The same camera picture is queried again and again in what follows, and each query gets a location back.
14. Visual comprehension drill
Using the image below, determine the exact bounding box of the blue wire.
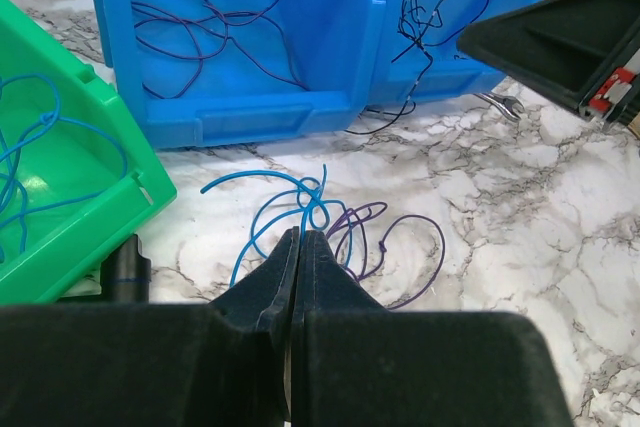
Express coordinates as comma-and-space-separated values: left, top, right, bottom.
199, 164, 354, 288

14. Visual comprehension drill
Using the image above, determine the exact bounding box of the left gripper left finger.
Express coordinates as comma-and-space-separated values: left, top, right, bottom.
1, 229, 300, 426

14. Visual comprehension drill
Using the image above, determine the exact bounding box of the blue plastic bin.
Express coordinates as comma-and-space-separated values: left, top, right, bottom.
368, 0, 539, 106
94, 0, 386, 148

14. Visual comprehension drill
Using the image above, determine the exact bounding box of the green plastic bin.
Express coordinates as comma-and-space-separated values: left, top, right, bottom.
1, 0, 176, 305

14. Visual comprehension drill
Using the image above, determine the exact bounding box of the small silver open wrench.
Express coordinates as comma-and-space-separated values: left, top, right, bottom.
475, 93, 523, 122

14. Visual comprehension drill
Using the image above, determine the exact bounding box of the right blue plastic bin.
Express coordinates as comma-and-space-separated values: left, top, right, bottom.
368, 0, 539, 106

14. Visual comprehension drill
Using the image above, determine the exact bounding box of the left blue plastic bin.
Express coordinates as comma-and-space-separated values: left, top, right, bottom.
94, 0, 386, 148

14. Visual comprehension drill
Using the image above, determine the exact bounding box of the purple wire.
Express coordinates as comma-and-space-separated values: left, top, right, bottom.
324, 201, 447, 311

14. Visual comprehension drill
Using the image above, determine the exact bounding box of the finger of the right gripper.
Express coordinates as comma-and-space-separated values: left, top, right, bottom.
457, 0, 639, 115

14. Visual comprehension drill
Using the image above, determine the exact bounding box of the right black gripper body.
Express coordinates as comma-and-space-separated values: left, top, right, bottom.
579, 19, 639, 137

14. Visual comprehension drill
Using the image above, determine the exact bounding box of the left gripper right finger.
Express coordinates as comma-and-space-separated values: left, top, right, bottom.
291, 233, 572, 426

